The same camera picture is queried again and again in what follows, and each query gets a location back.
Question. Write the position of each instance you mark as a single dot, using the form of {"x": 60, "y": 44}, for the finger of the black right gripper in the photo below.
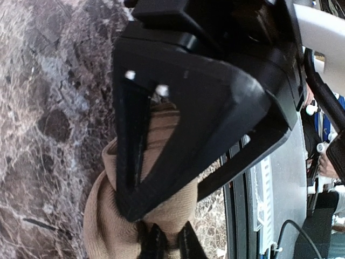
{"x": 269, "y": 134}
{"x": 218, "y": 102}

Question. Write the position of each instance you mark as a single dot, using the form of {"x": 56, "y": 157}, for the beige ribbed sock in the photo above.
{"x": 132, "y": 193}

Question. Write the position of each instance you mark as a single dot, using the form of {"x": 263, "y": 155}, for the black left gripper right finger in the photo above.
{"x": 189, "y": 245}

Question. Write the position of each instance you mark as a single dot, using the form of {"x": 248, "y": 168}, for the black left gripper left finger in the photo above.
{"x": 154, "y": 244}

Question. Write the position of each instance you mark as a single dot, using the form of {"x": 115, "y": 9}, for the white slotted cable duct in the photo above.
{"x": 263, "y": 202}

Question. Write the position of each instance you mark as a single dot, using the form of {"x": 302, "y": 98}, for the black front table rail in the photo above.
{"x": 241, "y": 238}

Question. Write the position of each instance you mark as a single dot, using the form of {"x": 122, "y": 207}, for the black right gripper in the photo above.
{"x": 259, "y": 37}

